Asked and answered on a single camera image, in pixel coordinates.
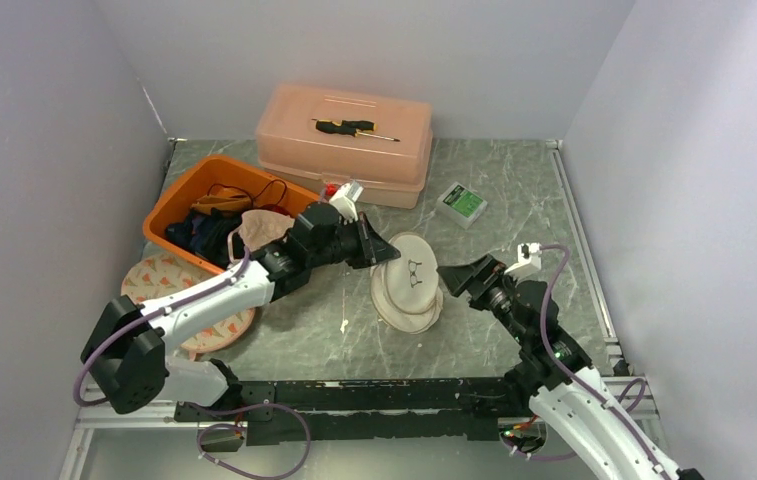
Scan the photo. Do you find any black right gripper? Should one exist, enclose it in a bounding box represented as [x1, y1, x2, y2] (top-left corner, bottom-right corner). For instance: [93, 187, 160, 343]
[436, 253, 529, 345]

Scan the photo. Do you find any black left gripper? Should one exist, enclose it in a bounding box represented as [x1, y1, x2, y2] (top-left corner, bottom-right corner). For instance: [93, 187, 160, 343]
[308, 211, 400, 269]

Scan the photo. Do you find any beige lace bra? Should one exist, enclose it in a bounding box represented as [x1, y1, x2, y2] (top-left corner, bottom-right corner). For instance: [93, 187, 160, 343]
[226, 209, 294, 263]

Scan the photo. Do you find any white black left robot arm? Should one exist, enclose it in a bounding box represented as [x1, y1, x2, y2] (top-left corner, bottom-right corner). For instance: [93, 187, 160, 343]
[73, 202, 401, 420]

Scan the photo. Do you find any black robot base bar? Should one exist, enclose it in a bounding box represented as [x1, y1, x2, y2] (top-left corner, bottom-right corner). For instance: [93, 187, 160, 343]
[174, 377, 532, 446]

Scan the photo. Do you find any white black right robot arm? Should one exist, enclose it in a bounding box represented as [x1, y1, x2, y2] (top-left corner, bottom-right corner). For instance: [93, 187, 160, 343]
[437, 243, 702, 479]

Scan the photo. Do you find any small green-labelled plastic box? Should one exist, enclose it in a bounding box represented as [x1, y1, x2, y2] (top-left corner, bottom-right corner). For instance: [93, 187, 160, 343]
[435, 182, 488, 229]

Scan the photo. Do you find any black yellow screwdriver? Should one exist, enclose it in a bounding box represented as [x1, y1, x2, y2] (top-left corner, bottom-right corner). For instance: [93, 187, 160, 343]
[312, 118, 399, 142]

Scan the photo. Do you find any pink translucent toolbox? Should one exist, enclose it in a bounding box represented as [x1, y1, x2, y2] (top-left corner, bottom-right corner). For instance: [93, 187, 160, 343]
[255, 84, 433, 209]

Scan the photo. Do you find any black cloth garment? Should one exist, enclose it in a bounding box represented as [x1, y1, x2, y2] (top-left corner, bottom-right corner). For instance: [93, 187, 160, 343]
[190, 212, 245, 269]

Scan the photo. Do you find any orange plastic basin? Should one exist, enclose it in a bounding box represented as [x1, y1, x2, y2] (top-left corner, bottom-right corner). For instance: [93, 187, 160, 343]
[142, 154, 318, 275]

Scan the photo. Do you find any dark blue cloth garment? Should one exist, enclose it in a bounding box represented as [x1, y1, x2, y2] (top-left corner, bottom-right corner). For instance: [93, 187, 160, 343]
[164, 212, 206, 254]

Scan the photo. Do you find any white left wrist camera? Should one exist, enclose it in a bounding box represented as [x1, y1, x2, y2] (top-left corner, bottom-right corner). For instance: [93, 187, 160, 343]
[325, 180, 364, 222]

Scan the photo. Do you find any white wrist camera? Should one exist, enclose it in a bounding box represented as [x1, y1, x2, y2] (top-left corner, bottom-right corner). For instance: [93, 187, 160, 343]
[505, 243, 542, 281]
[325, 180, 364, 222]

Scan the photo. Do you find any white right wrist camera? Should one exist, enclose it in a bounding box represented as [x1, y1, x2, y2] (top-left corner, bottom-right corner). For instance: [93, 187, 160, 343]
[505, 243, 542, 281]

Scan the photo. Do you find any aluminium frame rail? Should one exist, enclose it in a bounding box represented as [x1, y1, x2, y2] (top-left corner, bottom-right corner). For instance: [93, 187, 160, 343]
[74, 397, 247, 431]

